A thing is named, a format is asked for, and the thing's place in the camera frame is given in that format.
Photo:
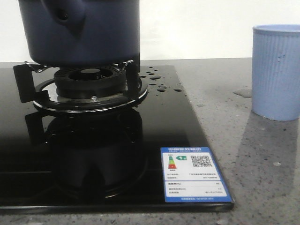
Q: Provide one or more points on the black metal pot support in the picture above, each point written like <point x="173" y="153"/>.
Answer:
<point x="45" y="97"/>

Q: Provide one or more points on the black glass gas stove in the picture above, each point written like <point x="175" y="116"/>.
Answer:
<point x="106" y="162"/>

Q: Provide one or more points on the blue energy label sticker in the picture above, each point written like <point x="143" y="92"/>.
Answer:
<point x="191" y="175"/>

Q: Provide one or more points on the dark blue cooking pot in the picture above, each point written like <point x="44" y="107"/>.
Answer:
<point x="81" y="33"/>

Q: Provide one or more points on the black gas burner head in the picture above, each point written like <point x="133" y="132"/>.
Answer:
<point x="83" y="83"/>

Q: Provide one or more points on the light blue ribbed cup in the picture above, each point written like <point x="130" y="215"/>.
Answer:
<point x="276" y="71"/>

